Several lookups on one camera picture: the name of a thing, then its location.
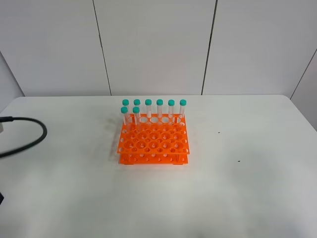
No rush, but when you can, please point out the green-capped test tube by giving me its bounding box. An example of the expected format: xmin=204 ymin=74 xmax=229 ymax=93
xmin=133 ymin=106 xmax=141 ymax=133

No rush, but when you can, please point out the orange test tube rack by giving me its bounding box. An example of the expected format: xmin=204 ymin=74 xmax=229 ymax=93
xmin=117 ymin=114 xmax=190 ymax=165

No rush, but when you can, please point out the second row tube left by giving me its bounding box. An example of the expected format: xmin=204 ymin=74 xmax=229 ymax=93
xmin=121 ymin=106 xmax=131 ymax=133

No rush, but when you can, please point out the black left camera cable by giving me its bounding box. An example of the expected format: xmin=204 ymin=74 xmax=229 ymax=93
xmin=0 ymin=116 xmax=48 ymax=159

